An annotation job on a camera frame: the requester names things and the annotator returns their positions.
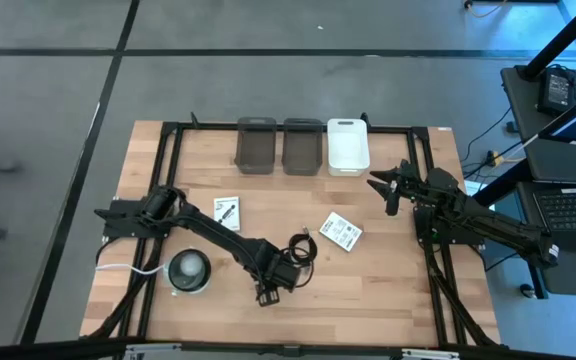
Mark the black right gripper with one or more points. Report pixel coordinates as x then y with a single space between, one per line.
407 182

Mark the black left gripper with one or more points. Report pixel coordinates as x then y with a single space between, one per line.
283 272

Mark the white green box printed labels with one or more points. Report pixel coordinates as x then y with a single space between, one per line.
340 231

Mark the white green box stylus picture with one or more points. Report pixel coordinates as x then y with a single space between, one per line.
227 214

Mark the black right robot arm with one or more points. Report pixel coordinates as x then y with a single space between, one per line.
498 225

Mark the white plastic bin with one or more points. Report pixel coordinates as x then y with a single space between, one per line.
348 147

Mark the grey translucent plastic bin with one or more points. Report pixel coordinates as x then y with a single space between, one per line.
302 148
255 147

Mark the yellow power strip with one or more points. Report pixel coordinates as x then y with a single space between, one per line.
493 159

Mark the black desk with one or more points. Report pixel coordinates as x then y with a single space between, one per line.
523 100

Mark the black laptop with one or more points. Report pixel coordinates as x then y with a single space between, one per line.
573 210

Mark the black power adapter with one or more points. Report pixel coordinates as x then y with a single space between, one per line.
557 90

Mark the black diagonal pole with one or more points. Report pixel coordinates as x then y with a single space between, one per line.
563 37

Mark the black rig crossbar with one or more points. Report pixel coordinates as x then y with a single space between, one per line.
43 350

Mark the black metal table frame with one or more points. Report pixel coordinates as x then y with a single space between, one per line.
208 126

